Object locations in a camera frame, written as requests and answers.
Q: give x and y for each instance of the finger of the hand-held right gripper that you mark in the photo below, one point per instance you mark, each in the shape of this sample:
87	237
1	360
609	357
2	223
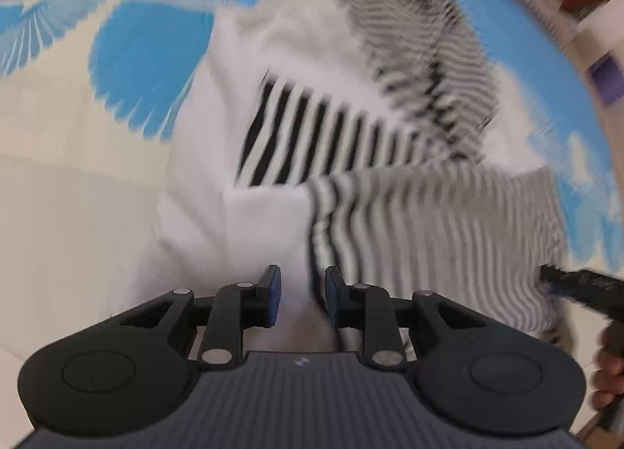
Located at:
580	286

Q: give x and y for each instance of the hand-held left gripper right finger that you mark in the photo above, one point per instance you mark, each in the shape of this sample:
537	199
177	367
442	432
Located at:
333	295

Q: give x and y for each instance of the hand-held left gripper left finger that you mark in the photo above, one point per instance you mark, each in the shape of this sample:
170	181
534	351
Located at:
275	295

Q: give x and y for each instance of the black white striped garment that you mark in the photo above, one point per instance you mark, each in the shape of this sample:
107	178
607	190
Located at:
370	234

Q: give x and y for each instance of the person's right hand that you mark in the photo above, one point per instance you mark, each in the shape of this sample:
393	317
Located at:
609	376

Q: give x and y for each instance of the purple box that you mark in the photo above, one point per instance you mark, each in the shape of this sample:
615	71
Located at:
607	81

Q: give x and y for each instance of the blue cream printed bedsheet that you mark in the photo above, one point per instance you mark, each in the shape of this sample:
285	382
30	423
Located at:
73	176

